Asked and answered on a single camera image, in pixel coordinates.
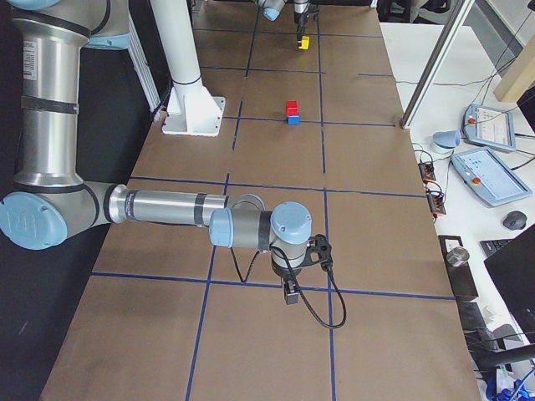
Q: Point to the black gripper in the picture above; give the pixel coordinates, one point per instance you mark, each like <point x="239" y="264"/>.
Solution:
<point x="299" y="10"/>
<point x="285" y="274"/>

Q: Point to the yellow wooden block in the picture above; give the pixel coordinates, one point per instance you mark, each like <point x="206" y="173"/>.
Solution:
<point x="305" y="43"/>

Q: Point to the red wooden block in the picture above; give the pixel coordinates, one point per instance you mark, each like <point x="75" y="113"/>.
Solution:
<point x="292" y="109"/>

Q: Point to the blue wooden block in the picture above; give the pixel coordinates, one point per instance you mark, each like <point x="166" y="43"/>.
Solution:
<point x="293" y="120"/>

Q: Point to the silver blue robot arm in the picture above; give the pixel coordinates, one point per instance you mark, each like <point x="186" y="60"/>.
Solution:
<point x="302" y="10"/>
<point x="256" y="146"/>

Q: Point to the steel cup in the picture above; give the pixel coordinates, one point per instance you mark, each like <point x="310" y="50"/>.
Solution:
<point x="457" y="256"/>

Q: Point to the black box under cup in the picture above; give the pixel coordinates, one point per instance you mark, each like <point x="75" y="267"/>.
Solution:
<point x="461" y="280"/>

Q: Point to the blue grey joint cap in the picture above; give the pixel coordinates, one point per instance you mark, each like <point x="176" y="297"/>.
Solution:
<point x="444" y="142"/>

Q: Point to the black keyboard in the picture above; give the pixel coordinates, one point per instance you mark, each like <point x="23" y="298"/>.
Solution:
<point x="490" y="247"/>

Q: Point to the teach pendant far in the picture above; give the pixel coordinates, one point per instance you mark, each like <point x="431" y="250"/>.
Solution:
<point x="491" y="127"/>

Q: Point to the teach pendant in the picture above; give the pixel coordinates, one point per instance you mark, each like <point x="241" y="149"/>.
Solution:
<point x="491" y="127"/>
<point x="489" y="177"/>

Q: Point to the black monitor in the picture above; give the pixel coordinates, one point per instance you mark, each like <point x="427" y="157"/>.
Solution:
<point x="511" y="269"/>

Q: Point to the teach pendant near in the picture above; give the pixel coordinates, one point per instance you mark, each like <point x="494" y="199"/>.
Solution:
<point x="489" y="177"/>

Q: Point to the wooden board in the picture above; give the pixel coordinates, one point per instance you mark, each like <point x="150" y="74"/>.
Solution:
<point x="519" y="77"/>

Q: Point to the black computer mouse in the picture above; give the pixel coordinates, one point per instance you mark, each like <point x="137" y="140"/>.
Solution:
<point x="515" y="220"/>

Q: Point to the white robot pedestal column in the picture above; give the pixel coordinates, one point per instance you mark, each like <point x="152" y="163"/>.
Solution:
<point x="174" y="28"/>

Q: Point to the white mounting base plate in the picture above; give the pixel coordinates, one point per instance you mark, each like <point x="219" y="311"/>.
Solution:
<point x="198" y="114"/>

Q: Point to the aluminium frame post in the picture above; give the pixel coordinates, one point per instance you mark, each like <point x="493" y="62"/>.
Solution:
<point x="447" y="37"/>

